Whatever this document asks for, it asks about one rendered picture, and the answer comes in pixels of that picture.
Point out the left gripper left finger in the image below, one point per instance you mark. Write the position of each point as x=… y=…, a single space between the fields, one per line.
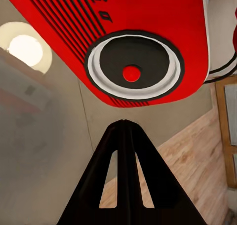
x=83 y=206

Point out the coffee table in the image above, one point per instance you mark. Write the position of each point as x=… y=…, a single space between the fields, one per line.
x=51 y=124

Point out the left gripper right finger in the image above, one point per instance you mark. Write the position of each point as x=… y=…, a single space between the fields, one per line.
x=172 y=206

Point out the radio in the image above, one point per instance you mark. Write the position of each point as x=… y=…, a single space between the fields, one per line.
x=130 y=53

